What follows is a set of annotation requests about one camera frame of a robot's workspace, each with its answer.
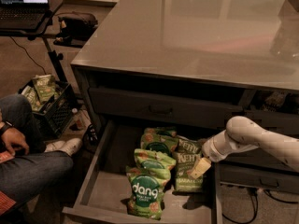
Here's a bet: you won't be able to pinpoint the black wrist watch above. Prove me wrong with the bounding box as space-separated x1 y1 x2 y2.
0 121 13 137

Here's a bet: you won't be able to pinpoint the open grey middle drawer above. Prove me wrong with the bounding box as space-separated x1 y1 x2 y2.
63 120 222 224

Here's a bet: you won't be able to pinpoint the black floor cable right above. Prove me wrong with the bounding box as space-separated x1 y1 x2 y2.
221 188 299 224

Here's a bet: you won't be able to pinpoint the red patterned cloth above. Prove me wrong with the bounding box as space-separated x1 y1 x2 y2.
0 151 16 216

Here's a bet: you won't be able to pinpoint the black plastic crate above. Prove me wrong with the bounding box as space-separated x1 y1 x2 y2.
32 81 73 140

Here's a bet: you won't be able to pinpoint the dark bag on floor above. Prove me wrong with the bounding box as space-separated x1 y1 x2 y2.
54 11 98 48

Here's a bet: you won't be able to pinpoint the grey counter cabinet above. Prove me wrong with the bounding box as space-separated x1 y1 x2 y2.
72 0 299 127

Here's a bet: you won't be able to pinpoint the kettle jalapeno chip bag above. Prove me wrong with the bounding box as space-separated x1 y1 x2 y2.
173 152 203 193
177 136 201 154

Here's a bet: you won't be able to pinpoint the black laptop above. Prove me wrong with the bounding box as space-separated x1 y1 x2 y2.
0 0 50 30

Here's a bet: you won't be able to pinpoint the front green Dang chip bag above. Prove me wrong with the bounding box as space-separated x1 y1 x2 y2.
126 167 171 220

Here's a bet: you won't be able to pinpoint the Kettle chip bag in crate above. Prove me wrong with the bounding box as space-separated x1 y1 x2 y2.
32 74 55 103

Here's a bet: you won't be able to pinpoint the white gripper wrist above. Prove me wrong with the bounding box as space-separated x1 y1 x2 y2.
187 133 231 179

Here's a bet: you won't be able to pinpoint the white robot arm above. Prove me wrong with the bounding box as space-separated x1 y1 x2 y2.
188 116 299 179

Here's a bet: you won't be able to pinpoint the seated person's hand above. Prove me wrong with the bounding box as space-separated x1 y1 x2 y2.
1 128 29 156

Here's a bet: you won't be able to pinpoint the black power cable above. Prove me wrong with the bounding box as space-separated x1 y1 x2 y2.
9 35 48 77

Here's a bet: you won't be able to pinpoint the seated person's jeans legs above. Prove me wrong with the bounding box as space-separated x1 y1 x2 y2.
0 94 73 213

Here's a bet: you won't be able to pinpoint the white sneaker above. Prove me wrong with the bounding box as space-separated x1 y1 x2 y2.
45 138 82 156

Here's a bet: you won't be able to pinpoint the black laptop stand table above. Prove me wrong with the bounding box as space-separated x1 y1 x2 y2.
0 0 67 82

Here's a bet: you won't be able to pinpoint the grey top drawer front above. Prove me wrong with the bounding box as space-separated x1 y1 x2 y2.
89 87 242 129

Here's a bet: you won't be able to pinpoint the green dang chip bag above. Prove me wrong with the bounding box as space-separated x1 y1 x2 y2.
144 127 177 137
134 148 177 171
126 167 171 220
140 133 178 156

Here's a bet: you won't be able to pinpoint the rear green Dang chip bag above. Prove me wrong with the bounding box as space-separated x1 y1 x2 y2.
144 127 177 137

